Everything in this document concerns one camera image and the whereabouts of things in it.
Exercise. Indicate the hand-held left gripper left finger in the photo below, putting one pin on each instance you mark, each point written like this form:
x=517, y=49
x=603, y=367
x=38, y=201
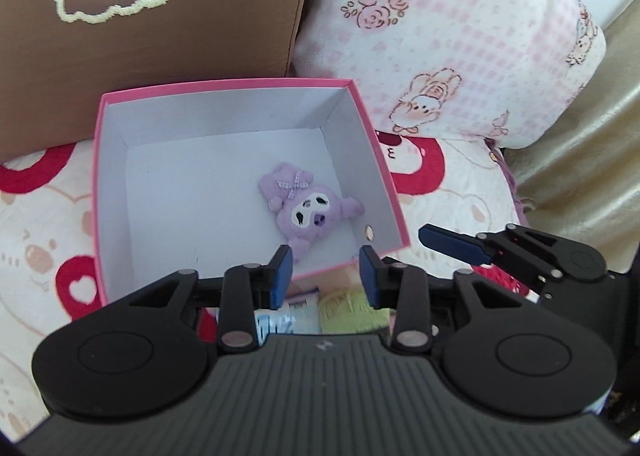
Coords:
x=282, y=278

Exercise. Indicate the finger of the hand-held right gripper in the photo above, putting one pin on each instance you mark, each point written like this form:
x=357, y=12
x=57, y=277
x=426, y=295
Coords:
x=450, y=242

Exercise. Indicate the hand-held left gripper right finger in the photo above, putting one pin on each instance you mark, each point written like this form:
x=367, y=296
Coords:
x=370, y=281

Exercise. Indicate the green yarn ball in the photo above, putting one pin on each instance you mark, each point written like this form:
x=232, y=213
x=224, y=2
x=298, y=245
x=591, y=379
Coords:
x=350, y=311

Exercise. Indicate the blue tissue pack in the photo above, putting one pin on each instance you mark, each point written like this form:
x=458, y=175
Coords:
x=285, y=321

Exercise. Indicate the pink cardboard box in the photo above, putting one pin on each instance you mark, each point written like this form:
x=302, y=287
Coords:
x=200, y=175

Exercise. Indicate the purple plush toy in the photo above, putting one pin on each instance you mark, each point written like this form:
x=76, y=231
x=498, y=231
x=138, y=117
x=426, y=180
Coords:
x=305, y=216

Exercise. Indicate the gold fabric cover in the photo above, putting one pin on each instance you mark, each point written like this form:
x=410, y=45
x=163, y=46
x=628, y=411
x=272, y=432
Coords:
x=590, y=160

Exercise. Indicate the pink floral pillow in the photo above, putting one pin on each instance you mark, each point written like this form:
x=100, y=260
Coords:
x=450, y=35

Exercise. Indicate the brown embroidered pillow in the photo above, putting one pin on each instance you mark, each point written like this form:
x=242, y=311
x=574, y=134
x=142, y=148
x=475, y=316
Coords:
x=175, y=50

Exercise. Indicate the bear printed blanket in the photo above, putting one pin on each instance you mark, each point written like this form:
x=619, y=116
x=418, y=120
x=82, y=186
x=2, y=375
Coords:
x=30, y=236

